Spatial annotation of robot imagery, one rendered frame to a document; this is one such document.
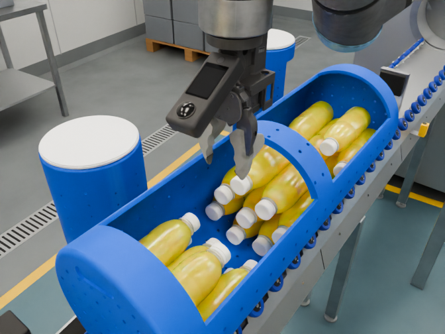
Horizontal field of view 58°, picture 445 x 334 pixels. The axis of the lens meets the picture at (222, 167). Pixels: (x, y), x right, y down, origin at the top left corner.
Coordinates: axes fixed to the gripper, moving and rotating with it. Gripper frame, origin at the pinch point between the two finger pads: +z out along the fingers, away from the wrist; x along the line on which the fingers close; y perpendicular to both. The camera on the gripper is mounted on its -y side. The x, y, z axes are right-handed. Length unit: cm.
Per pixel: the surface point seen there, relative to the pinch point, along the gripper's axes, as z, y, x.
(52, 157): 26, 3, 60
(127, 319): 13.1, -21.4, -0.6
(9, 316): 29.4, -28.5, 26.2
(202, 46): 113, 275, 241
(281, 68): 37, 115, 56
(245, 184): 13.3, 12.5, 4.0
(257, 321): 36.6, 2.8, -7.2
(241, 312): 19.2, -7.5, -9.8
